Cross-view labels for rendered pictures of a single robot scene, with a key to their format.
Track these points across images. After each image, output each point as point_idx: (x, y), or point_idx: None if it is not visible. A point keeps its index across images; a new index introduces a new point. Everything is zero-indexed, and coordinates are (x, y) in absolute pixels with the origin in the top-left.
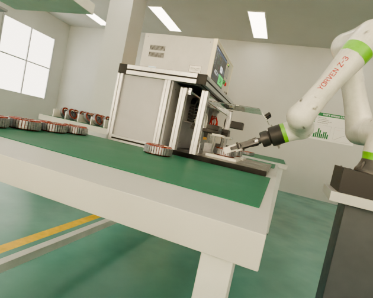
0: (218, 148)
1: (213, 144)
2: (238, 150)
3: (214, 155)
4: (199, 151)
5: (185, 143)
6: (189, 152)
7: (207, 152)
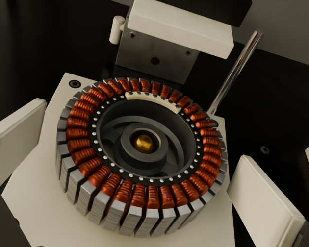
0: (82, 90)
1: (227, 75)
2: (253, 232)
3: (46, 109)
4: (123, 61)
5: (251, 29)
6: (30, 28)
7: (87, 81)
